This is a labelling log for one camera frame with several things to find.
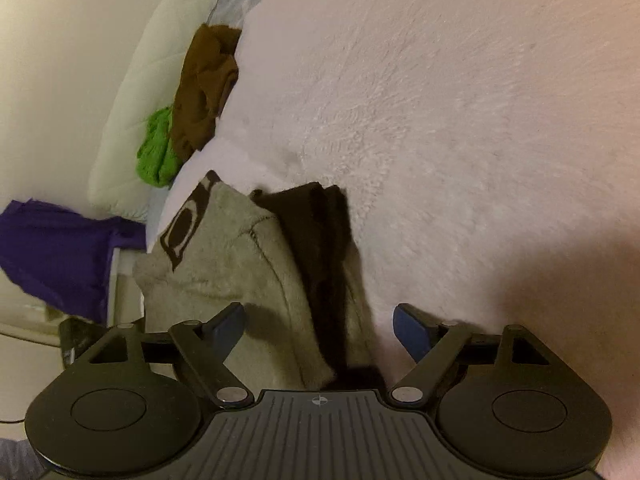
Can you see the green knitted garment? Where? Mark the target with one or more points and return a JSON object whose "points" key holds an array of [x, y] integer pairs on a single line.
{"points": [[157, 162]]}

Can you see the black and grey TJC sweater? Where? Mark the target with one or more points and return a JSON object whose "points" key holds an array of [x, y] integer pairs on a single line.
{"points": [[283, 256]]}

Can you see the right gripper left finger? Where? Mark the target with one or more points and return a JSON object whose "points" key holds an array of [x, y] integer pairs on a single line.
{"points": [[204, 347]]}

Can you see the white nightstand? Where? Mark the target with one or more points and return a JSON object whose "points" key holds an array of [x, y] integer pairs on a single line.
{"points": [[27, 318]]}

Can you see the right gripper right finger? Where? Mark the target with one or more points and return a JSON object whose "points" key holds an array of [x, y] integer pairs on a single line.
{"points": [[434, 347]]}

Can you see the purple shirt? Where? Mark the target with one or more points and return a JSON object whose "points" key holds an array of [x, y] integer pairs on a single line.
{"points": [[62, 257]]}

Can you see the pink and blue bedspread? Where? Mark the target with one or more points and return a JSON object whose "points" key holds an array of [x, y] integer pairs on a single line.
{"points": [[489, 151]]}

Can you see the brown tights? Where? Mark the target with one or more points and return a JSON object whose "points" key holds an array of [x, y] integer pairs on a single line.
{"points": [[208, 75]]}

